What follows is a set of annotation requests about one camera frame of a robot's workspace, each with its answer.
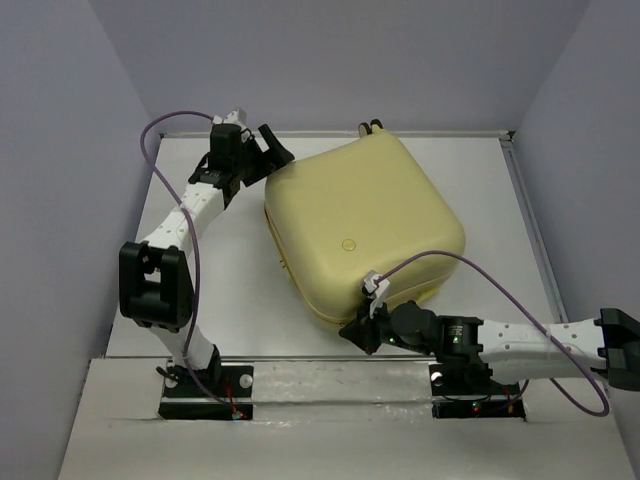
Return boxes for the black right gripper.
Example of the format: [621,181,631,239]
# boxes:
[337,296,433,356]

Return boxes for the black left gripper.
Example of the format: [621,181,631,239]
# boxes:
[233,125,295,187]

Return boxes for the yellow hard-shell suitcase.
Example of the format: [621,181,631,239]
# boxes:
[264,119,466,324]

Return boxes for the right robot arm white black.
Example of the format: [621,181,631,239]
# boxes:
[339,302,639,396]

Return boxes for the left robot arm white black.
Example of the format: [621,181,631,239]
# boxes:
[118,120,294,395]

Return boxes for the white front cover board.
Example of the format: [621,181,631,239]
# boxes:
[60,358,633,479]

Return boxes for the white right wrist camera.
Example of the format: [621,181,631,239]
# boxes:
[361,271,391,319]

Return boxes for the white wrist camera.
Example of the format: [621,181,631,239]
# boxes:
[361,271,391,319]
[211,108,248,131]

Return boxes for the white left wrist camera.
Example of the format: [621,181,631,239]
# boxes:
[211,108,248,131]

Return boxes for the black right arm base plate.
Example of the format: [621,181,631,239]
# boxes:
[429,364,526,420]

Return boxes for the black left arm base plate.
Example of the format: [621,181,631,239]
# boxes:
[156,362,254,421]

